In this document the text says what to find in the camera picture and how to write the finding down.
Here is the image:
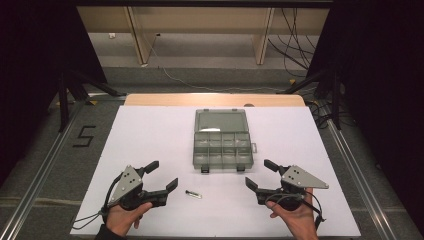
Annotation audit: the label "white floor cable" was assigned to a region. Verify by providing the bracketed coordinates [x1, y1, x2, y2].
[142, 33, 292, 93]

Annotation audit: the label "clear plastic compartment box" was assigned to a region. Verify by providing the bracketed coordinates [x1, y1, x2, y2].
[192, 108, 258, 174]

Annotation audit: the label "black tripod stand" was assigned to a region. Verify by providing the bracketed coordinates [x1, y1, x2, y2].
[276, 68, 345, 131]
[55, 69, 128, 133]

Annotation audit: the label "white table sheet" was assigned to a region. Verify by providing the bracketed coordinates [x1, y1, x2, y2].
[69, 105, 362, 238]

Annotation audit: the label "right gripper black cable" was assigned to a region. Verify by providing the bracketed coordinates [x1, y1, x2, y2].
[266, 191, 326, 231]

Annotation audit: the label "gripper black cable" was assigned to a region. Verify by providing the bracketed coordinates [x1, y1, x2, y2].
[266, 191, 326, 231]
[71, 171, 124, 231]

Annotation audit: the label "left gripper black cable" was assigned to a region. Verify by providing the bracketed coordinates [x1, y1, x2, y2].
[71, 171, 124, 231]

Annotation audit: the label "person's right hand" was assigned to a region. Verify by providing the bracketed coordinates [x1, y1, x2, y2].
[265, 187, 320, 240]

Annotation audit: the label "bundle of black cables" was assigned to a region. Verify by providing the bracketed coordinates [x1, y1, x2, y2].
[267, 7, 318, 78]

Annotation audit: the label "black floor cables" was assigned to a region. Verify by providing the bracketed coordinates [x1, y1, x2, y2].
[305, 98, 354, 130]

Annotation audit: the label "black curtain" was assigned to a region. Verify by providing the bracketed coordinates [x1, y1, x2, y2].
[0, 0, 108, 188]
[305, 0, 424, 236]

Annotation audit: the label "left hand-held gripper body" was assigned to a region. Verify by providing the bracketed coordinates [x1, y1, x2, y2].
[108, 164, 168, 211]

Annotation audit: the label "aluminium floor rail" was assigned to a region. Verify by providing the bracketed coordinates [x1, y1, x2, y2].
[323, 117, 398, 240]
[0, 98, 86, 240]

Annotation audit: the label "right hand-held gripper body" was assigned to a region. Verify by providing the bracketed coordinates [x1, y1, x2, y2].
[256, 165, 330, 212]

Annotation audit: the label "wooden table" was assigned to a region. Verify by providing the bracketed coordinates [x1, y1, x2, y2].
[123, 93, 306, 108]

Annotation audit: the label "person's left hand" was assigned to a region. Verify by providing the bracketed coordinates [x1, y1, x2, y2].
[106, 201, 154, 237]

